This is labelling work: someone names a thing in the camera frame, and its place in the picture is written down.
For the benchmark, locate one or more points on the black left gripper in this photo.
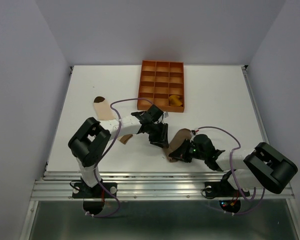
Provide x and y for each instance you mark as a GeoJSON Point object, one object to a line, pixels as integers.
{"type": "Point", "coordinates": [162, 138]}

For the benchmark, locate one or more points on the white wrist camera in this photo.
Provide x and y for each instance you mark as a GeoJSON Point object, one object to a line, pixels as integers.
{"type": "Point", "coordinates": [194, 132]}
{"type": "Point", "coordinates": [165, 114]}

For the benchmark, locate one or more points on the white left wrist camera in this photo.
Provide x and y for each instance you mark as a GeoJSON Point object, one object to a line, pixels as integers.
{"type": "Point", "coordinates": [165, 114]}

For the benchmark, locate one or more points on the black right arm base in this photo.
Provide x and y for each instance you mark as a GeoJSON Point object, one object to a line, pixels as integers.
{"type": "Point", "coordinates": [230, 202]}

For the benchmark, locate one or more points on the mustard yellow striped sock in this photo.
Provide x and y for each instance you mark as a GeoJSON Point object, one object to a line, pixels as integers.
{"type": "Point", "coordinates": [175, 101]}

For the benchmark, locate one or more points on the taupe sock with maroon cuff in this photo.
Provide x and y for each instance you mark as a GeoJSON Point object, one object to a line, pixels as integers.
{"type": "Point", "coordinates": [176, 142]}

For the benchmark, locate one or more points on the cream and brown sock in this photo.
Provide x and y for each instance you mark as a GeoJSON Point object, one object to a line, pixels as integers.
{"type": "Point", "coordinates": [105, 113]}

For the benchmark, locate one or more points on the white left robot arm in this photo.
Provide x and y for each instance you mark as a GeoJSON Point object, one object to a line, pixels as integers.
{"type": "Point", "coordinates": [88, 144]}

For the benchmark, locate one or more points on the aluminium front rail frame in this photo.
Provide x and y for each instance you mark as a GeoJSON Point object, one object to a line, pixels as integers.
{"type": "Point", "coordinates": [136, 186]}

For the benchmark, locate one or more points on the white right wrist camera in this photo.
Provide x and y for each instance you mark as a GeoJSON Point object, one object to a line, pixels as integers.
{"type": "Point", "coordinates": [194, 132]}

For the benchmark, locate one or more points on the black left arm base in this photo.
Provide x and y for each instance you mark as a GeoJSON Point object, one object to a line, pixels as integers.
{"type": "Point", "coordinates": [97, 203]}

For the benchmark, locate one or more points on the orange compartment tray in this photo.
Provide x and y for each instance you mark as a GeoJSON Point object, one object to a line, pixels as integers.
{"type": "Point", "coordinates": [159, 80]}

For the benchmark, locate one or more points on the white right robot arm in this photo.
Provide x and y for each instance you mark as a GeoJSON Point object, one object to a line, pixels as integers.
{"type": "Point", "coordinates": [261, 167]}

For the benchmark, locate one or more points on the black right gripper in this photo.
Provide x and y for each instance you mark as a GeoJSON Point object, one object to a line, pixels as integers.
{"type": "Point", "coordinates": [181, 152]}

